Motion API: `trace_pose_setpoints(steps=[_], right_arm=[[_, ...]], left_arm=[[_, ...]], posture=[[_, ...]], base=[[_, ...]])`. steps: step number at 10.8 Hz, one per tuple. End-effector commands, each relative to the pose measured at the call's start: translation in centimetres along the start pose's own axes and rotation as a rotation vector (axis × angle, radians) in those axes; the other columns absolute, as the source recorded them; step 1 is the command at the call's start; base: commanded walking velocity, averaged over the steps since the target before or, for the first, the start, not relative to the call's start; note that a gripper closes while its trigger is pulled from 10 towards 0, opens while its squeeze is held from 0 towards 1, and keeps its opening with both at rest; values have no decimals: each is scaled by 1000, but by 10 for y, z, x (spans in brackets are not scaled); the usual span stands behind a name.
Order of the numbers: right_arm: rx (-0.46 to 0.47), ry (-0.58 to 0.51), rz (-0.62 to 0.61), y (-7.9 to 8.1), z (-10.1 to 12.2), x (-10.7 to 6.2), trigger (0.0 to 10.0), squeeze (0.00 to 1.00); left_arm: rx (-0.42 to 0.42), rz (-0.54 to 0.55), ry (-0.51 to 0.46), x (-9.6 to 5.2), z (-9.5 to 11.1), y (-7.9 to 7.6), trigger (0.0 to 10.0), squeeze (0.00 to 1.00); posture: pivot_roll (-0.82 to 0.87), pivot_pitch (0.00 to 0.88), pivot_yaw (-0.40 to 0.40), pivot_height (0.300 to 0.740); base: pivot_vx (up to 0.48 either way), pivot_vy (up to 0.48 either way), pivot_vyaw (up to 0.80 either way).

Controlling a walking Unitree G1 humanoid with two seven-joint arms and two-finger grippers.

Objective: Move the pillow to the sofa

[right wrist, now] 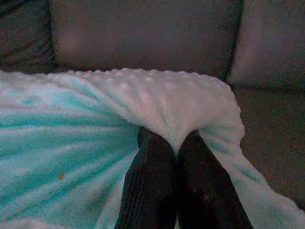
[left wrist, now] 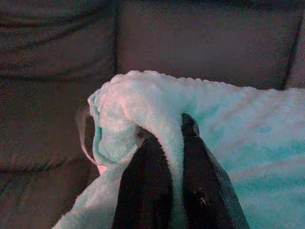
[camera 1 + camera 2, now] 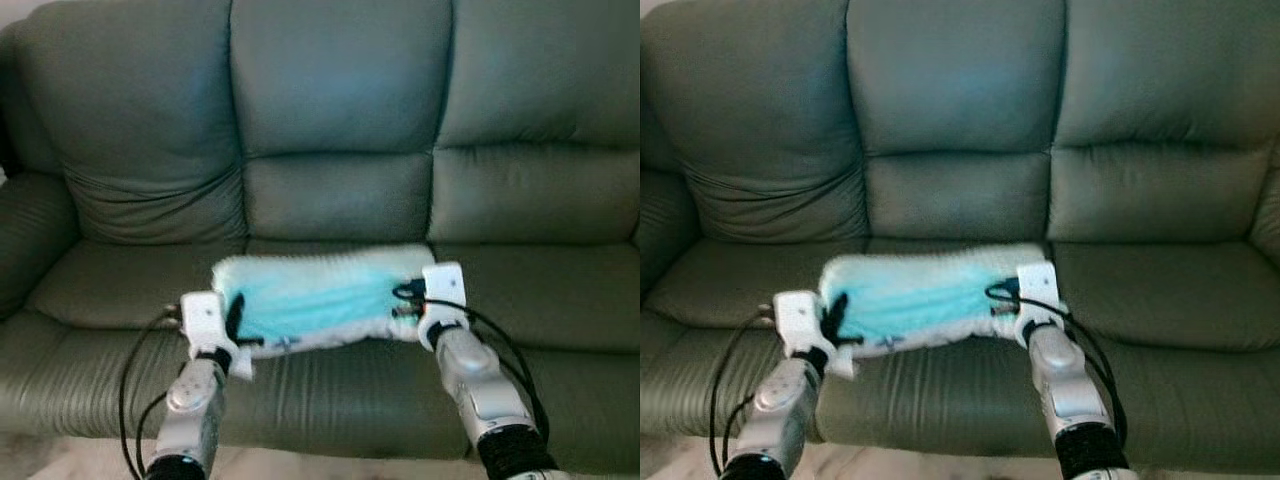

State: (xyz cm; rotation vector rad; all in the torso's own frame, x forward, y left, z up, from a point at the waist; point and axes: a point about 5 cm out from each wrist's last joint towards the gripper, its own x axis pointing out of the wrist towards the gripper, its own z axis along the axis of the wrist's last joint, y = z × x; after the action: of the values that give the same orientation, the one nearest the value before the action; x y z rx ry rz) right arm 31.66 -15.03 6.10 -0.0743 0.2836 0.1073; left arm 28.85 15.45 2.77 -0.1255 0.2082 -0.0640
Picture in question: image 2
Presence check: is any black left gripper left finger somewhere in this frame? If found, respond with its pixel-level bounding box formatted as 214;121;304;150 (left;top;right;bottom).
112;133;174;229

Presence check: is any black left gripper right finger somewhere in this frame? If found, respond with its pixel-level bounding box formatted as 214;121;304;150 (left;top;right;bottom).
180;113;251;229

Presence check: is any teal fluffy pillow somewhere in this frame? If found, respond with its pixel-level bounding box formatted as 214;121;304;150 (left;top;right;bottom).
51;70;305;229

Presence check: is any dark green leather sofa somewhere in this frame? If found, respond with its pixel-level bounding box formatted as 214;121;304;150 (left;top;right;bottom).
0;0;305;229

